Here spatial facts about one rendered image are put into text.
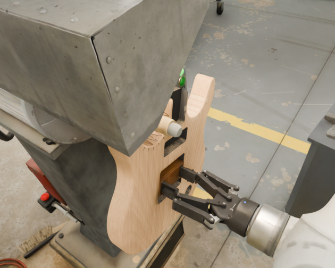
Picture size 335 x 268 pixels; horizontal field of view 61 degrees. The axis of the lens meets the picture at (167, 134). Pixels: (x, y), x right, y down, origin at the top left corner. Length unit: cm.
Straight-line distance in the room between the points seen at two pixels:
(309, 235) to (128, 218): 33
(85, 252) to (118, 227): 91
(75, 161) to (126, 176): 40
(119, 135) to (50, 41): 10
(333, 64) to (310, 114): 72
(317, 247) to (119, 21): 35
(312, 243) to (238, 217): 21
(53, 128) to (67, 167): 32
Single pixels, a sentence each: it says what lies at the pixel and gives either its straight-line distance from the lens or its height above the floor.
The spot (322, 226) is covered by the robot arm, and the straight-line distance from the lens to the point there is 44.
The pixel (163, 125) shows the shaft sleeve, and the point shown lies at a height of 126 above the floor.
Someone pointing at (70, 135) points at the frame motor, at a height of 119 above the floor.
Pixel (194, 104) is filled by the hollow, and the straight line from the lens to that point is 70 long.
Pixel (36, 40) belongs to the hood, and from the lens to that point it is 29.
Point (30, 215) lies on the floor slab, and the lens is 213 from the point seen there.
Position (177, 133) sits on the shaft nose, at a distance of 50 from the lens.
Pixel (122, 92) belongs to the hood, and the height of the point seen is 147.
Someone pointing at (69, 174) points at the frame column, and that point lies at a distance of 94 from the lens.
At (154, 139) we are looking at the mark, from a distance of 57.
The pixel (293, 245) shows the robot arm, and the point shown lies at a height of 123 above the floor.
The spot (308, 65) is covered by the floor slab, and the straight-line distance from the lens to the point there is 295.
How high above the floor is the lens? 162
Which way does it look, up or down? 47 degrees down
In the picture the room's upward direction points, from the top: 9 degrees counter-clockwise
